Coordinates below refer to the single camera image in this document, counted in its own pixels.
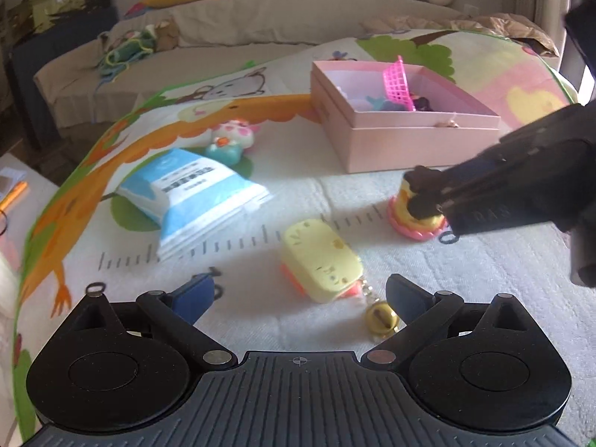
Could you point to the green knitted cloth bundle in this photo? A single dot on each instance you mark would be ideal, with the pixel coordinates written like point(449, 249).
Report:
point(133, 47)

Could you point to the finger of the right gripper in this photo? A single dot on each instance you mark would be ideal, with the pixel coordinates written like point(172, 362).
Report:
point(422, 180)
point(426, 205)

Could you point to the colourful cartoon play mat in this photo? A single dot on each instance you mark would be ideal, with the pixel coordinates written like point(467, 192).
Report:
point(87, 232)

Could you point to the left gripper dark padded right finger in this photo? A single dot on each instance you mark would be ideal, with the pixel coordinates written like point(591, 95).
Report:
point(407, 300)

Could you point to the teal plastic toy piece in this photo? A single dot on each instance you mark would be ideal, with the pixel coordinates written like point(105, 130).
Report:
point(383, 104)

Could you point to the yellow brown toy stool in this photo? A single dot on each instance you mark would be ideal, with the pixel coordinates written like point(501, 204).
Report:
point(403, 213)

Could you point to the pink cardboard box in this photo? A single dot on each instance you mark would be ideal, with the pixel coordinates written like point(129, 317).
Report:
point(458, 128)

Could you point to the beige sofa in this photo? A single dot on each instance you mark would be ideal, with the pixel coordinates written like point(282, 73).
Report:
point(216, 37)

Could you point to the gold bell keychain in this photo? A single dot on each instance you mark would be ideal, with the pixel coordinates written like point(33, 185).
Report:
point(380, 319)

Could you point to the crumpled brown blanket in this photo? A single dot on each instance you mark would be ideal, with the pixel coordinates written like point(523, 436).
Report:
point(512, 26)

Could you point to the yellow cheese-shaped toy box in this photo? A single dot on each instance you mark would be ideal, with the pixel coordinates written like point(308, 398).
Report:
point(320, 263)

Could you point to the blue white tissue pack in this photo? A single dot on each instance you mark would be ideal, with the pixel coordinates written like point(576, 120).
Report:
point(189, 197)

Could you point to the pink teal squishy toy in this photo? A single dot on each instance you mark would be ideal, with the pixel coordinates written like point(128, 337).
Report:
point(229, 141)

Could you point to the chibi doll keychain figure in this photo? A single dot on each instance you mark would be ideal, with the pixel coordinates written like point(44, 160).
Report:
point(422, 104)

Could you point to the orange pencil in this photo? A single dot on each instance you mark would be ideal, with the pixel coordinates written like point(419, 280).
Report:
point(15, 192)

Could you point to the pink plastic toy basket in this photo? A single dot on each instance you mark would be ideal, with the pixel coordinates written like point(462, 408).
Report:
point(396, 85)

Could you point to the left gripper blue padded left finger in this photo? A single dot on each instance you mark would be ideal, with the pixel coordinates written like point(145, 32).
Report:
point(193, 299)

